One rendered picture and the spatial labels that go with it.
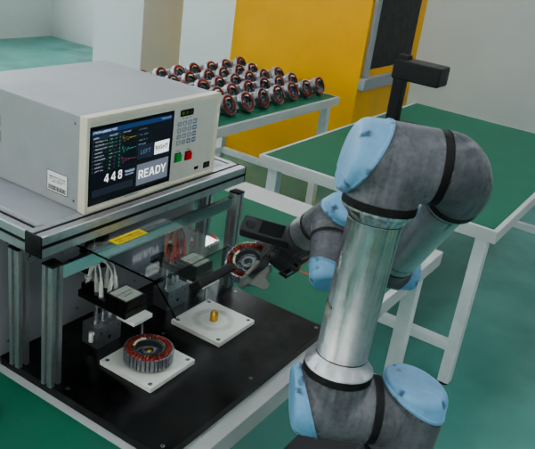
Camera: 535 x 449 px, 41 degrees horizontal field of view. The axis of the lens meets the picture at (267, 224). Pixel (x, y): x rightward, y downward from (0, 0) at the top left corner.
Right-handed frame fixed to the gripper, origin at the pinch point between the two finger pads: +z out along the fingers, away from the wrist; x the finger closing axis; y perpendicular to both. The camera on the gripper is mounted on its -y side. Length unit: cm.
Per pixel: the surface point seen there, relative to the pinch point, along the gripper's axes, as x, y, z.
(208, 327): -9.9, 3.8, 17.2
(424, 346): 91, 131, 97
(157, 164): 5.7, -30.3, -3.6
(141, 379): -33.4, -7.5, 10.5
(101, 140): -5.3, -43.4, -13.2
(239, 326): -6.2, 10.4, 14.8
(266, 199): 79, 20, 66
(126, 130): 1.2, -40.4, -12.5
